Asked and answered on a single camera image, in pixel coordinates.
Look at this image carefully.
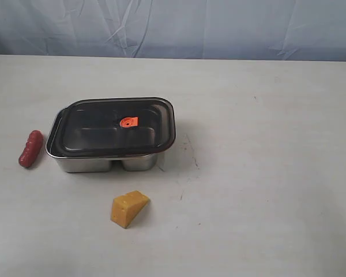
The dark transparent box lid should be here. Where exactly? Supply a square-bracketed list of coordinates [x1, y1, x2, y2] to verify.
[47, 97, 176, 159]

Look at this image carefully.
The yellow toy cheese wedge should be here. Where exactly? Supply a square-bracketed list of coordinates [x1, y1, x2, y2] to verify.
[110, 190, 150, 229]

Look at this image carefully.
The red toy sausage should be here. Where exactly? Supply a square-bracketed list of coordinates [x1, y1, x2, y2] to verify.
[18, 130, 44, 168]

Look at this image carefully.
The stainless steel lunch box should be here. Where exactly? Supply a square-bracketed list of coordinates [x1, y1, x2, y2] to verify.
[45, 108, 164, 173]

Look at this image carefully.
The blue-grey backdrop cloth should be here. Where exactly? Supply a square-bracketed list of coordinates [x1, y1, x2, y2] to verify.
[0, 1, 346, 61]

